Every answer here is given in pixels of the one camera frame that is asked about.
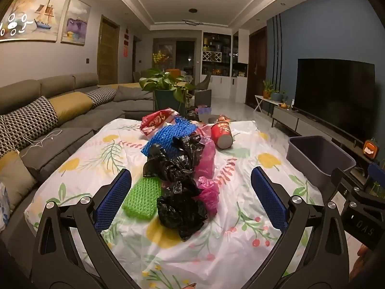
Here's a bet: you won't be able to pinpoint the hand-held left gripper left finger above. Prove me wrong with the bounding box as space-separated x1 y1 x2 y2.
32 169 136 289

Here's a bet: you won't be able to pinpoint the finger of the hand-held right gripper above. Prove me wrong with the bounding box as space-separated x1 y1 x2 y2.
327 168 363 210
368 163 385 195

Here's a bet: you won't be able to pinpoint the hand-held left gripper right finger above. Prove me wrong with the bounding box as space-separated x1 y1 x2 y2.
250 166 351 289

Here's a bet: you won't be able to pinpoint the green foam net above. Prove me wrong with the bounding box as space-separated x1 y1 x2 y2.
122 176 163 219

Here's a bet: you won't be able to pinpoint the grey plastic bin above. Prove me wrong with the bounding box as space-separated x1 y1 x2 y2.
286 135 357 189

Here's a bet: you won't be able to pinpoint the magenta plastic bag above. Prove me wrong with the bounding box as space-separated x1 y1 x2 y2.
197 177 221 218

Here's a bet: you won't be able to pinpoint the black plastic bag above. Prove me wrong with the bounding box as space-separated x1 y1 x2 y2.
143 133 206 189
156 181 209 242

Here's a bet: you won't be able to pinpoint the pink plastic bag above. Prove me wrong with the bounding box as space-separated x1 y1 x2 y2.
195 125 218 182

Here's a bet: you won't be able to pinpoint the red cup with gold lid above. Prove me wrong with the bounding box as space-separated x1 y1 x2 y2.
210 121 234 150

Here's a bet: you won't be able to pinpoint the blue foam net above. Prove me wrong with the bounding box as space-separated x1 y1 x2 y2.
141 116 198 158

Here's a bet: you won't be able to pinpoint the red white plastic bag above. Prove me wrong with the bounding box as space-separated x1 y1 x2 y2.
140 109 181 141

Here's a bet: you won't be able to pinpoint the person's right hand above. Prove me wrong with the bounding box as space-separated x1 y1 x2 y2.
356 244 376 281

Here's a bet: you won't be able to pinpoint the floral tablecloth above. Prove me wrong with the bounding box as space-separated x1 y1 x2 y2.
24 117 327 289

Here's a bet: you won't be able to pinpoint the grey television stand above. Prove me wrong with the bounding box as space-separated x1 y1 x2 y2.
271 106 385 175

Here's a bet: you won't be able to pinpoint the black television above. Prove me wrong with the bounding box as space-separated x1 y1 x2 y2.
293 58 377 145

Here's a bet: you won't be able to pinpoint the grey sofa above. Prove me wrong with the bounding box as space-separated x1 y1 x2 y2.
0 72 157 280

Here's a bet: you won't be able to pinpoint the dark coffee table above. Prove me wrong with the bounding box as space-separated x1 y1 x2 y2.
185 110 241 125

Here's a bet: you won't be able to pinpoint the white side table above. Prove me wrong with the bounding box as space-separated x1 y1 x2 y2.
255 94 290 114

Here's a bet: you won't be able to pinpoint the yellow cushion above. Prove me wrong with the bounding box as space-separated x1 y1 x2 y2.
49 92 94 125

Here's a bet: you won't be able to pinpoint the brown cushion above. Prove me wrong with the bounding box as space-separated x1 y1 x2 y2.
0 150 38 215

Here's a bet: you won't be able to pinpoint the plant in blue pot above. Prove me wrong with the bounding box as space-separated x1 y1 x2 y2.
270 88 286 102

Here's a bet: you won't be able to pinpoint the small black white patterned cushion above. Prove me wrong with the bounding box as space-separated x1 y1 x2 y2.
85 87 117 108

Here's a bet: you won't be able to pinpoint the plant in orange pot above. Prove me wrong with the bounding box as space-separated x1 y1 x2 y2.
262 79 274 99

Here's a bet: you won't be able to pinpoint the blue white printed cloth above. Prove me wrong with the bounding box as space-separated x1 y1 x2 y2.
0 182 11 233

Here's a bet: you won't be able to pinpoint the large potted green plant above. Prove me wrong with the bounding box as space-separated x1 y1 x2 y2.
139 67 197 115

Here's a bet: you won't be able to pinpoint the large black white patterned cushion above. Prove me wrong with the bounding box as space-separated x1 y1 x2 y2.
0 95 59 158

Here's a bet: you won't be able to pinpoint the grey chair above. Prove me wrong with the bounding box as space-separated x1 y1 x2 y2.
195 73 213 100

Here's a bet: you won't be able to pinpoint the dark wooden door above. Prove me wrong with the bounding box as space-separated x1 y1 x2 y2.
245 25 268 106

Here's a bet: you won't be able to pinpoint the white display cabinet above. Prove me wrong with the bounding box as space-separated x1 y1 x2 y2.
200 31 249 100

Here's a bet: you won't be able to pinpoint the yellow flowers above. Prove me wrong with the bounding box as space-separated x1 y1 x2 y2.
152 51 169 67

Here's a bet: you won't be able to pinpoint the light wooden door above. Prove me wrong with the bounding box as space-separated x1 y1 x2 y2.
97 14 120 85

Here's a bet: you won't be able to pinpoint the purple painting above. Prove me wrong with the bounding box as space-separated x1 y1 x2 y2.
60 0 91 46

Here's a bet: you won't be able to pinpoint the sailboat painting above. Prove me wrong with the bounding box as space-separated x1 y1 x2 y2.
0 0 68 43

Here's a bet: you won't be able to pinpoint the white cable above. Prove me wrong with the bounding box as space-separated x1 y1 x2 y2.
19 128 63 158

